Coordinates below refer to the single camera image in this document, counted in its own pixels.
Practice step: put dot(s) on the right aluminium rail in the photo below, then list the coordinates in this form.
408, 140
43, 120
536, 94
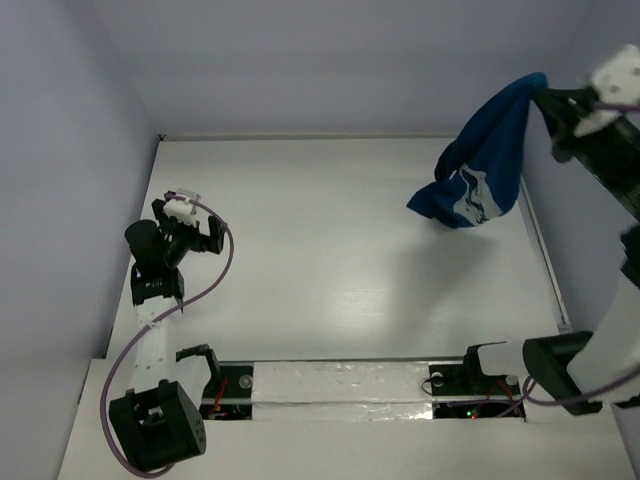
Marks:
536, 237

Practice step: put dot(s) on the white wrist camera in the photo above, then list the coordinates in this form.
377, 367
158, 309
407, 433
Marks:
178, 205
616, 83

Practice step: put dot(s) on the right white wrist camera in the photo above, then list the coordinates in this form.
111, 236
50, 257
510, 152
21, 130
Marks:
616, 83

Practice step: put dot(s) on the silver foil covered panel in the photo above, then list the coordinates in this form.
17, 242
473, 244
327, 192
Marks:
360, 391

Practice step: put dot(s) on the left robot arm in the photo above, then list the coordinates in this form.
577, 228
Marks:
156, 423

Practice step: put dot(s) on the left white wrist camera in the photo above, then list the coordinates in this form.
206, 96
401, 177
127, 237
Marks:
178, 205

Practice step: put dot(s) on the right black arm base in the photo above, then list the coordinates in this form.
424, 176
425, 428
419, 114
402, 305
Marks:
457, 394

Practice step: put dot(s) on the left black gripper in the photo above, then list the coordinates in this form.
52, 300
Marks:
189, 233

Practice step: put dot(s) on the blue printed t-shirt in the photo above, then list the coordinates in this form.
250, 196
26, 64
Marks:
477, 176

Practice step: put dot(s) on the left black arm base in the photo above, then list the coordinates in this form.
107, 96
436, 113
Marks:
231, 398

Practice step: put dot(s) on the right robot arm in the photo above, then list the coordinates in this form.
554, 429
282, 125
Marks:
581, 371

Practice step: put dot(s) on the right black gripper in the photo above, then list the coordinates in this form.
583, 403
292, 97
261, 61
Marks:
561, 114

